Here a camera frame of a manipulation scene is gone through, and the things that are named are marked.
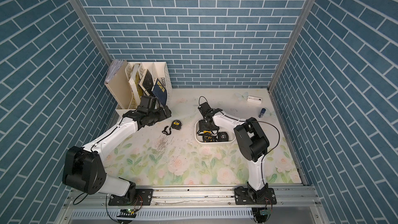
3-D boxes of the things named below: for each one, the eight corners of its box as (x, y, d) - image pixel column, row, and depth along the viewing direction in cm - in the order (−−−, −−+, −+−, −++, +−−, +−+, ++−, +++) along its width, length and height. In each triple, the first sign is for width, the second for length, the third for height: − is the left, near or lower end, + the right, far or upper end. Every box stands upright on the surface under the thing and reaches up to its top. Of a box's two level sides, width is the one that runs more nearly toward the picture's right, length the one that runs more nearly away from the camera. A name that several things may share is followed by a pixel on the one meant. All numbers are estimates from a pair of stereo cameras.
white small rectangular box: (246, 101, 116) (247, 99, 114) (247, 97, 119) (247, 94, 117) (260, 104, 114) (261, 102, 112) (261, 99, 117) (262, 97, 115)
